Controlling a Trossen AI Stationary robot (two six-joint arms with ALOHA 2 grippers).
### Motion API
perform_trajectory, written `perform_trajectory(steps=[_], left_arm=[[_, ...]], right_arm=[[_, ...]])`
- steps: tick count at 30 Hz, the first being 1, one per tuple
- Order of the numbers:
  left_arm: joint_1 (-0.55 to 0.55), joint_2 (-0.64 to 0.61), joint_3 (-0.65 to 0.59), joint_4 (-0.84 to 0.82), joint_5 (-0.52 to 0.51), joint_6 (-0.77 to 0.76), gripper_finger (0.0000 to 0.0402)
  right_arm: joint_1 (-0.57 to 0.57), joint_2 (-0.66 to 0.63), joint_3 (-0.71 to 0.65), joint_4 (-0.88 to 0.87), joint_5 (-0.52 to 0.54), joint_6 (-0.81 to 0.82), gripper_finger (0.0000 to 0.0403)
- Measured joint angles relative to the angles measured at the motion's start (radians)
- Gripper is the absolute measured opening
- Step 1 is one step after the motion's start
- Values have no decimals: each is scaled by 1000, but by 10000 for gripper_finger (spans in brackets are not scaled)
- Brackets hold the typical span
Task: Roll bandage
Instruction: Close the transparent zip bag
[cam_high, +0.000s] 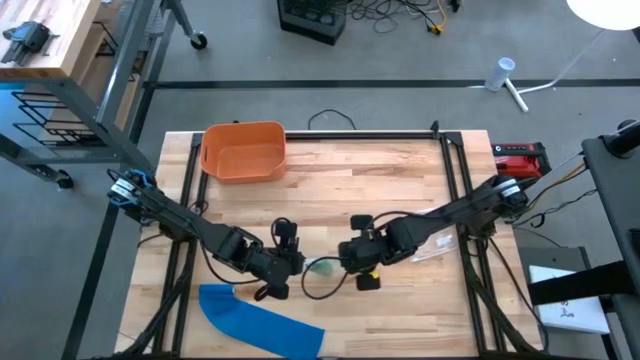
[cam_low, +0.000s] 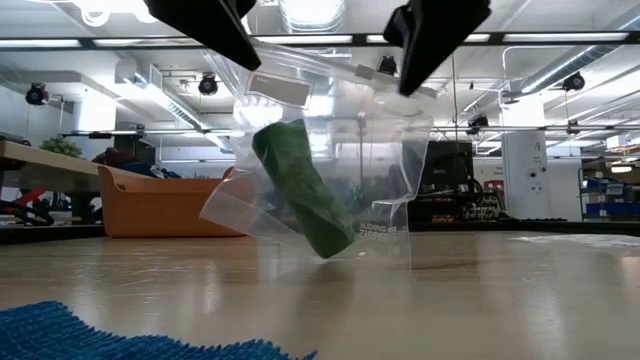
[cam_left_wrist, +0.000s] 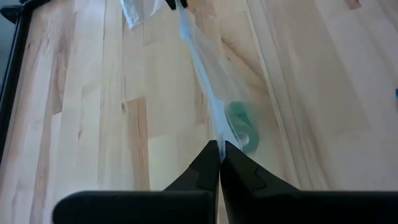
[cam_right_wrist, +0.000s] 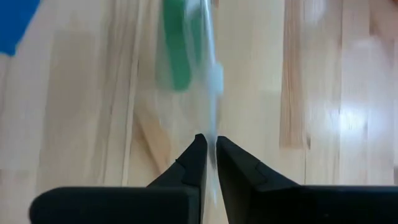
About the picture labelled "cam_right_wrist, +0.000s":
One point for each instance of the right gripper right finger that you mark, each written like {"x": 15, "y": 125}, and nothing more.
{"x": 242, "y": 171}

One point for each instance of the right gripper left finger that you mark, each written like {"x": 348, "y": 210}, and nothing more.
{"x": 192, "y": 165}

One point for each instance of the blue elastic bandage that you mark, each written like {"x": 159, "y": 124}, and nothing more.
{"x": 15, "y": 21}

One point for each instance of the clear plastic zip bag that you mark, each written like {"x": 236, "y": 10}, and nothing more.
{"x": 214, "y": 77}

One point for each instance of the green elastic bandage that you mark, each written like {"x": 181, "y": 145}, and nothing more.
{"x": 178, "y": 46}

